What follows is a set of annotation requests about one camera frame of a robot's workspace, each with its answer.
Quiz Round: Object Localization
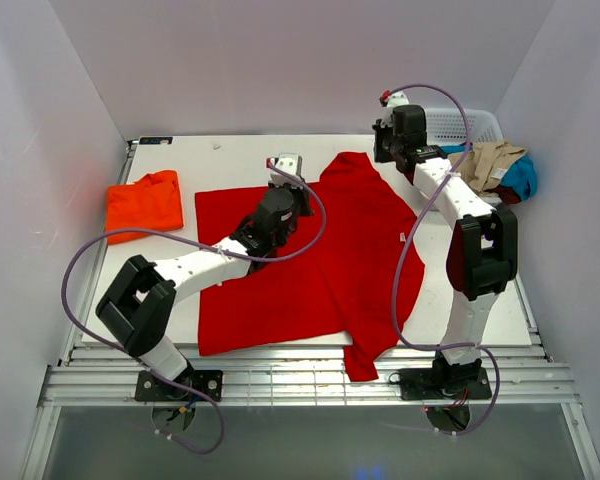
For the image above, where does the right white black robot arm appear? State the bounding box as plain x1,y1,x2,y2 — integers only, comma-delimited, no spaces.
373,95,518,400

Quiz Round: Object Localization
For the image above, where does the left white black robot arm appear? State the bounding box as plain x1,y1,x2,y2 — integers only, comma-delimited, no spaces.
95,183,313,400

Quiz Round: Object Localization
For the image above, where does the white plastic laundry basket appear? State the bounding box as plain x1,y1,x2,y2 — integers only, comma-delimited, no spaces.
414,108,503,211

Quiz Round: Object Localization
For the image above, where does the beige t shirt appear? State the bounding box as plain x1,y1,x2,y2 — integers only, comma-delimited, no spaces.
457,140,527,195

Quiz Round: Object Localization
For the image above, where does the folded orange t shirt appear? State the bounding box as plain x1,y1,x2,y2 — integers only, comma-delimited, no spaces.
105,170,184,232

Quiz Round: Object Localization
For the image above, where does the dark red t shirt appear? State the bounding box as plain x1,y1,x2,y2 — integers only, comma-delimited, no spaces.
489,185,522,205

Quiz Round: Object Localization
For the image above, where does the blue t shirt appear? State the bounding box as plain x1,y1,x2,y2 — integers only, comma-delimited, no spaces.
439,143,539,200

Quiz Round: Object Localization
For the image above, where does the blue label sticker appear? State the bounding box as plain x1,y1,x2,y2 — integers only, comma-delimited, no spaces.
138,136,173,145

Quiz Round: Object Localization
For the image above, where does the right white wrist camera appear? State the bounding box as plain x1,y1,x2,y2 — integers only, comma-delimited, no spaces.
379,90,409,124

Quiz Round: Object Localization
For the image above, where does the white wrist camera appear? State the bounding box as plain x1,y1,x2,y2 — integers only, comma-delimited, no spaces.
266,153,303,184
379,90,409,124

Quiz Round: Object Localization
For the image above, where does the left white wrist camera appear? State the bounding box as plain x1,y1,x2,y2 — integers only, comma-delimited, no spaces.
266,153,303,184

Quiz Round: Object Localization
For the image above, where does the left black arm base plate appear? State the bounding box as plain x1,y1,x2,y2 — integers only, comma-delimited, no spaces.
134,368,224,403

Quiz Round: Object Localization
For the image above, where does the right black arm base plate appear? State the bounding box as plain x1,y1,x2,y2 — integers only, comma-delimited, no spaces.
387,368,492,400

